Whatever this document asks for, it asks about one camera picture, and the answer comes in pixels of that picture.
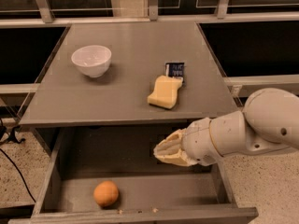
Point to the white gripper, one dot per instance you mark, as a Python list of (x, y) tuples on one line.
[(198, 141)]

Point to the orange fruit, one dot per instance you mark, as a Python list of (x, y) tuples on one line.
[(106, 193)]

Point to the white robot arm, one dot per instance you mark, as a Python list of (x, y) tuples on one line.
[(267, 124)]

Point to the grey counter cabinet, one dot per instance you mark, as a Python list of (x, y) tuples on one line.
[(111, 113)]

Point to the open grey top drawer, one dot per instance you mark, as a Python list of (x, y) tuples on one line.
[(150, 192)]

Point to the yellow sponge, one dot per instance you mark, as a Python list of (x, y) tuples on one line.
[(165, 92)]

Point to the dark blue snack packet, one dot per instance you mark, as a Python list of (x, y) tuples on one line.
[(175, 71)]

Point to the white ceramic bowl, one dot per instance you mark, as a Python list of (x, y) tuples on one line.
[(92, 61)]

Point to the metal railing frame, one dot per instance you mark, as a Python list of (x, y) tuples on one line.
[(34, 30)]

